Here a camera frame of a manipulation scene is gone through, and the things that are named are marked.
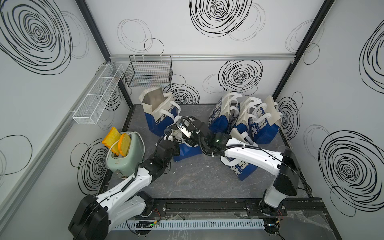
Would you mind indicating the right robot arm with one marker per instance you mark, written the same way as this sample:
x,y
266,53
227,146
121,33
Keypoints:
x,y
283,166

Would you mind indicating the mint green toaster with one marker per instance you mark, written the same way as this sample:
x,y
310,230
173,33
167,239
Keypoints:
x,y
123,167

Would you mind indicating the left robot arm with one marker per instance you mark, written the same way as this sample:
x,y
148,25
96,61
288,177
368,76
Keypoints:
x,y
96,216

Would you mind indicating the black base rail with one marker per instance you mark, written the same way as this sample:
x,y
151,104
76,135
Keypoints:
x,y
252,207

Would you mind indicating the black wire basket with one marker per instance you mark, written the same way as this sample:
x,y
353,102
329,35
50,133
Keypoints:
x,y
149,71

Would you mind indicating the blue beige takeout bag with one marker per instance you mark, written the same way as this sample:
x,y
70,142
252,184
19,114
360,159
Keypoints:
x,y
241,121
223,114
242,169
269,119
188,148
160,109

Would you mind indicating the rear yellow toast slice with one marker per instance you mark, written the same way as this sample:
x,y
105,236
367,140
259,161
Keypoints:
x,y
111,138

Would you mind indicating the yellow toast slice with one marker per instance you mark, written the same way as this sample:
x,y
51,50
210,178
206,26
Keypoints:
x,y
124,144
111,138

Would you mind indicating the front yellow toast slice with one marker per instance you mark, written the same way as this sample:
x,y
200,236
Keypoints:
x,y
124,144

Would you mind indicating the slotted grey cable duct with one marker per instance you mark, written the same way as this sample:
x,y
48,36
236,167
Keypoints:
x,y
167,225

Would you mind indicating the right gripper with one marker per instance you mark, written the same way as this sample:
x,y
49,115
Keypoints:
x,y
187,139

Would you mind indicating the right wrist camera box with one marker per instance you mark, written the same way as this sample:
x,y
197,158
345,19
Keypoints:
x,y
180,125

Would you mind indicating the white wire mesh shelf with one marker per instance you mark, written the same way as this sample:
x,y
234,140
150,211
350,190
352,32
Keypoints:
x,y
97,98

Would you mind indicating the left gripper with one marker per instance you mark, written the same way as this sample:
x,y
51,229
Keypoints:
x,y
175,147

